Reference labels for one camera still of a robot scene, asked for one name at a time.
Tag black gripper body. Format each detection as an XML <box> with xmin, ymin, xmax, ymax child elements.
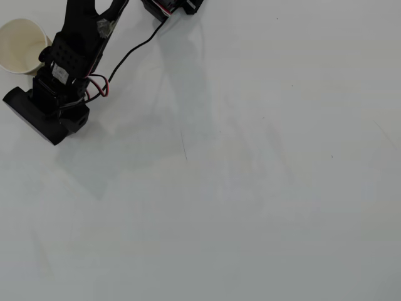
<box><xmin>30</xmin><ymin>61</ymin><xmax>91</xmax><ymax>137</ymax></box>

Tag white paper cup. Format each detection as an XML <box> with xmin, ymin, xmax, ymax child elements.
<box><xmin>0</xmin><ymin>18</ymin><xmax>54</xmax><ymax>76</ymax></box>

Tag black wrist webcam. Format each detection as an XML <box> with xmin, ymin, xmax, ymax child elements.
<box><xmin>2</xmin><ymin>87</ymin><xmax>68</xmax><ymax>147</ymax></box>

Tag red and white wires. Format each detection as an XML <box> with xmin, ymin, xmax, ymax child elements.
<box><xmin>85</xmin><ymin>73</ymin><xmax>112</xmax><ymax>103</ymax></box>

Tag black cable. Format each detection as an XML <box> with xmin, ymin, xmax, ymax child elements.
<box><xmin>106</xmin><ymin>14</ymin><xmax>173</xmax><ymax>84</ymax></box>

